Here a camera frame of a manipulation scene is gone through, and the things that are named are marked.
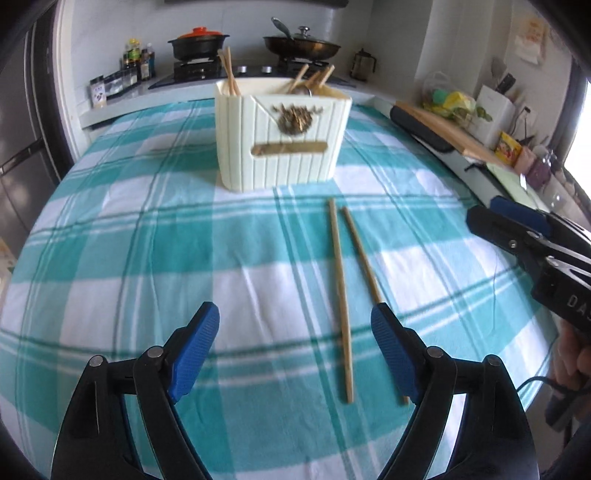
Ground steel refrigerator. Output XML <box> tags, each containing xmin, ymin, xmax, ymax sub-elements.
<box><xmin>0</xmin><ymin>18</ymin><xmax>75</xmax><ymax>252</ymax></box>

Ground black tray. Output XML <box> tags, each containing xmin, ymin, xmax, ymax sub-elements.
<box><xmin>390</xmin><ymin>104</ymin><xmax>456</xmax><ymax>153</ymax></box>

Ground white knife block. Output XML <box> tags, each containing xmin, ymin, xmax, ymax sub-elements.
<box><xmin>473</xmin><ymin>69</ymin><xmax>528</xmax><ymax>145</ymax></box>

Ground plastic bag of produce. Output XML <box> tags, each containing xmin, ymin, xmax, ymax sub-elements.
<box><xmin>421</xmin><ymin>71</ymin><xmax>491</xmax><ymax>124</ymax></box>

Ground black pot with orange lid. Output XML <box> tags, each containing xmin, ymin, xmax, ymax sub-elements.
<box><xmin>167</xmin><ymin>27</ymin><xmax>230</xmax><ymax>62</ymax></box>

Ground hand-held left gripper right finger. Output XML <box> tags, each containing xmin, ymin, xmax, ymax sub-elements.
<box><xmin>370</xmin><ymin>302</ymin><xmax>539</xmax><ymax>480</ymax></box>

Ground pink cup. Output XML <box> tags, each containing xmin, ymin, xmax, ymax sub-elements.
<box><xmin>514</xmin><ymin>147</ymin><xmax>537</xmax><ymax>176</ymax></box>

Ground clear jar with label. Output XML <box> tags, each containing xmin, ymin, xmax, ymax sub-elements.
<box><xmin>89</xmin><ymin>76</ymin><xmax>108</xmax><ymax>110</ymax></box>

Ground cream ribbed utensil holder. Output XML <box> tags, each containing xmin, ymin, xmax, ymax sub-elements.
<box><xmin>213</xmin><ymin>78</ymin><xmax>353</xmax><ymax>192</ymax></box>

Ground wall calendar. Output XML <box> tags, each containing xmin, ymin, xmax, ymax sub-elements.
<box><xmin>514</xmin><ymin>14</ymin><xmax>551</xmax><ymax>64</ymax></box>

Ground teal checked tablecloth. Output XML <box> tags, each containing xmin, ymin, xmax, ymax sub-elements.
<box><xmin>0</xmin><ymin>99</ymin><xmax>555</xmax><ymax>480</ymax></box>

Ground black gas stove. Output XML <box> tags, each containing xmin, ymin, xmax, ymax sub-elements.
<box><xmin>148</xmin><ymin>56</ymin><xmax>357</xmax><ymax>91</ymax></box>

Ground yellow snack packet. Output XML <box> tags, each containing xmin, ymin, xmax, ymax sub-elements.
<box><xmin>494</xmin><ymin>131</ymin><xmax>523</xmax><ymax>168</ymax></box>

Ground dark sauce bottle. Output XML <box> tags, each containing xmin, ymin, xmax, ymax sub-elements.
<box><xmin>139</xmin><ymin>43</ymin><xmax>156</xmax><ymax>81</ymax></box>

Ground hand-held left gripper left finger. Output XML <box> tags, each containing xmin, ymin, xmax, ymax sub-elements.
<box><xmin>51</xmin><ymin>301</ymin><xmax>221</xmax><ymax>480</ymax></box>

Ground frying pan with glass lid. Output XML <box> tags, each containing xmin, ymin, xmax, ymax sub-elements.
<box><xmin>263</xmin><ymin>17</ymin><xmax>343</xmax><ymax>61</ymax></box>

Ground french press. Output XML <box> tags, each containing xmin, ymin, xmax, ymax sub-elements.
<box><xmin>349</xmin><ymin>48</ymin><xmax>378</xmax><ymax>84</ymax></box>

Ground wooden cutting board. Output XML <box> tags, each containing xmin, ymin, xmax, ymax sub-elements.
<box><xmin>396</xmin><ymin>101</ymin><xmax>514</xmax><ymax>170</ymax></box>

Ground dark wooden chopstick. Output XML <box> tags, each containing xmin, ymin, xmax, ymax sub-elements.
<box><xmin>289</xmin><ymin>64</ymin><xmax>310</xmax><ymax>92</ymax></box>

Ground green label sauce bottle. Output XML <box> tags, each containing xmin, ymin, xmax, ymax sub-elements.
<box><xmin>123</xmin><ymin>39</ymin><xmax>142</xmax><ymax>80</ymax></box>

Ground black cable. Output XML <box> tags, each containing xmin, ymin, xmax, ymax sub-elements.
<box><xmin>516</xmin><ymin>376</ymin><xmax>571</xmax><ymax>403</ymax></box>

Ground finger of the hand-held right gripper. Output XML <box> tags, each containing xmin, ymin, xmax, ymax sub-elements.
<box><xmin>490</xmin><ymin>196</ymin><xmax>591</xmax><ymax>246</ymax></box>
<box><xmin>466</xmin><ymin>206</ymin><xmax>550</xmax><ymax>262</ymax></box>

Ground purple jar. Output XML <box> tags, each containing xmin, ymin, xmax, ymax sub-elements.
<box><xmin>526</xmin><ymin>151</ymin><xmax>560</xmax><ymax>191</ymax></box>

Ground person's right hand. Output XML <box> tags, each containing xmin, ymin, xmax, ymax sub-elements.
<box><xmin>551</xmin><ymin>318</ymin><xmax>591</xmax><ymax>402</ymax></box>

